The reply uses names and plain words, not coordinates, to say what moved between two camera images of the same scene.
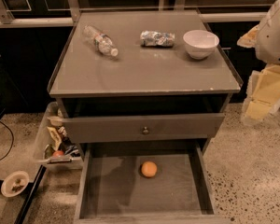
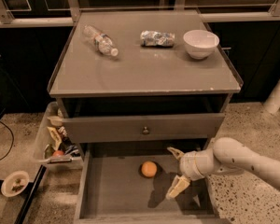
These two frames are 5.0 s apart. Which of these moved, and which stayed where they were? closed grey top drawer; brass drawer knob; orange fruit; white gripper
Moved: white gripper
Stayed: closed grey top drawer; brass drawer knob; orange fruit
